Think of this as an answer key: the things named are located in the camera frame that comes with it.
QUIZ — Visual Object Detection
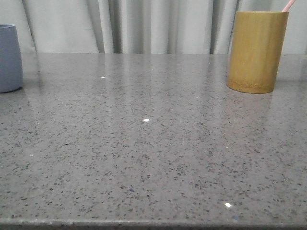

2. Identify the pink chopstick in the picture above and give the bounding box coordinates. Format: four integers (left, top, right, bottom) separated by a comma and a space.
282, 0, 295, 12

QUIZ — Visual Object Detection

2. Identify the bamboo cylinder holder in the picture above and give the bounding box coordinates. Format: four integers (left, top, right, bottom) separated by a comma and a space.
227, 11, 289, 93

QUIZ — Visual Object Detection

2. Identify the blue plastic cup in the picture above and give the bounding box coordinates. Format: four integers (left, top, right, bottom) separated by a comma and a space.
0, 24, 23, 93

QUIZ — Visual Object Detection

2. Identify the grey-white curtain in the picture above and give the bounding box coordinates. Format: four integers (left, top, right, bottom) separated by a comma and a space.
0, 0, 307, 55

